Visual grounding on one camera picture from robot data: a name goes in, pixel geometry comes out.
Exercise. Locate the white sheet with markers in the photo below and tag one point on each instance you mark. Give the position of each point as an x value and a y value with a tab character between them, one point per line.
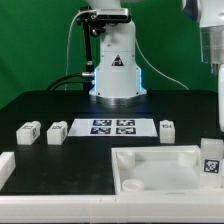
113	127

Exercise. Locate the black camera on stand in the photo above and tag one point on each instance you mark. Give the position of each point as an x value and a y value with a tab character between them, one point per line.
98	19

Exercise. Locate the white left fence block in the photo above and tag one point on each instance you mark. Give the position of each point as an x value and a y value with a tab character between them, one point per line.
7	166

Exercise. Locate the black camera stand pole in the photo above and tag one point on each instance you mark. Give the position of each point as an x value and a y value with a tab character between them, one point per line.
89	61

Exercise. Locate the white square tabletop part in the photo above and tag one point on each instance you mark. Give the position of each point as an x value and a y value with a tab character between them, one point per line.
141	171

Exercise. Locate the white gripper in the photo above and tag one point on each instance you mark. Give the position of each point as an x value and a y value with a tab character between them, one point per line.
221	96

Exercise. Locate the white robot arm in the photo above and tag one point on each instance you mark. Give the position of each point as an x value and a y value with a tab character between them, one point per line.
117	77

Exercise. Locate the white front fence rail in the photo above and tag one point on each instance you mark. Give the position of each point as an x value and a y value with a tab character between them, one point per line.
73	209

